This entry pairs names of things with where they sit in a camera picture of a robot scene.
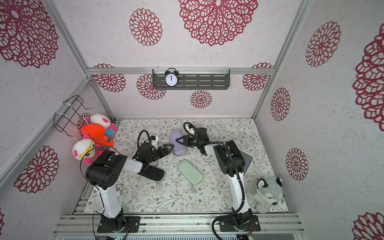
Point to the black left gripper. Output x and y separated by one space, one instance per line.
166 148

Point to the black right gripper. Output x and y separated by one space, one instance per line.
190 140

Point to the mint umbrella case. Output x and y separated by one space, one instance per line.
190 172

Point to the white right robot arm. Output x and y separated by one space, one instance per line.
229 158

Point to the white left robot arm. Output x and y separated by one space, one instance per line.
104 172

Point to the black alarm clock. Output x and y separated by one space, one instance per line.
171 77

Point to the white rimmed grey tray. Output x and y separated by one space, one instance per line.
248 160

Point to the orange plush whale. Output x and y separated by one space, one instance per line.
96 133

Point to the white pink plush doll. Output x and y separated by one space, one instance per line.
104 122

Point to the white plush with yellow glasses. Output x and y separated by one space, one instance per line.
86 150

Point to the grey husky plush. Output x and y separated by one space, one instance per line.
264 193

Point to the grey wall shelf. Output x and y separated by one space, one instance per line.
193 81

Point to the black wire wall rack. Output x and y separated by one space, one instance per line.
71 115

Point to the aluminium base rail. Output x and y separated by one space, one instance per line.
177 225

